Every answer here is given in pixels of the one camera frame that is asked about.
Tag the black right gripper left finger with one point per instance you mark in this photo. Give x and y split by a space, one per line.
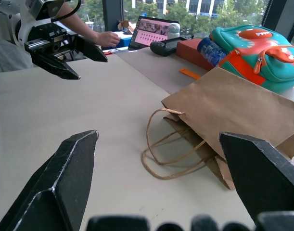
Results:
60 183

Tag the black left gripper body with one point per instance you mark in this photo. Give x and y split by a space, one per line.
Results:
47 39

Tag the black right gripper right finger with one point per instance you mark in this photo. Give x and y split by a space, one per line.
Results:
262 173

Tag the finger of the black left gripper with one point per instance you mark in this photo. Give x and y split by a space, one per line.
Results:
56 67
89 49

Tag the brown paper bag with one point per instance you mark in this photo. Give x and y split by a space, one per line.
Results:
221 103

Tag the person's hand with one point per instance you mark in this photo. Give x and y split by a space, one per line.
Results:
109 39

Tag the small red flat object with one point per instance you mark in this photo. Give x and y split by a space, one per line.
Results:
107 52

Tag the blue box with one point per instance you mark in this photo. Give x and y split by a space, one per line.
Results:
125 42

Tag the open laptop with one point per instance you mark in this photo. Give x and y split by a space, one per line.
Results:
149 33

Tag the black handheld controller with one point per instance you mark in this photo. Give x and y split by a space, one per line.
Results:
161 48

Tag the red cardboard box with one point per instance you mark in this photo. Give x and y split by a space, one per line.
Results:
187 49

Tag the blue patterned water bottle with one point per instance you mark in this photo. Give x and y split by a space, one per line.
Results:
210 50

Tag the teal dinosaur backpack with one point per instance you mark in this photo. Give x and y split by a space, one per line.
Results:
233 41

